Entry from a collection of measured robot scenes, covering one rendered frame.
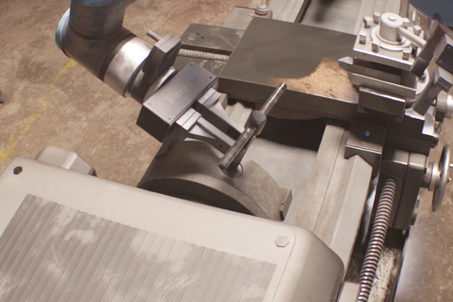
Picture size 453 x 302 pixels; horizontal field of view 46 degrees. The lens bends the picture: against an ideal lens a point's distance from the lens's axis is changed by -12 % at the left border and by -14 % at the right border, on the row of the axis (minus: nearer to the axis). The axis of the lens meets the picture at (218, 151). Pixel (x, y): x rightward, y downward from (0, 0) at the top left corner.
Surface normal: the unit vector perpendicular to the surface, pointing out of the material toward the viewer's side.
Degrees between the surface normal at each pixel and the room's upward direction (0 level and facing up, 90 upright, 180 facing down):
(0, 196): 0
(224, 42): 0
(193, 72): 24
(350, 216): 36
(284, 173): 15
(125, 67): 47
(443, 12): 86
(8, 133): 0
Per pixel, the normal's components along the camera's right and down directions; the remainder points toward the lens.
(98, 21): 0.18, 0.88
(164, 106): 0.32, -0.56
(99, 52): -0.22, 0.15
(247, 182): 0.51, -0.44
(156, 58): -0.34, 0.33
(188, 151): -0.28, -0.73
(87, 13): -0.26, 0.81
